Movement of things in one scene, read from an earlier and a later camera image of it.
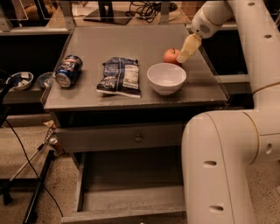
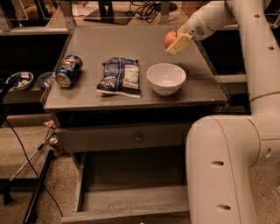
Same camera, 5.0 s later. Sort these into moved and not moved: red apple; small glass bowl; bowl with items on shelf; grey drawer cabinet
Moved: red apple
Not moved: bowl with items on shelf; grey drawer cabinet; small glass bowl
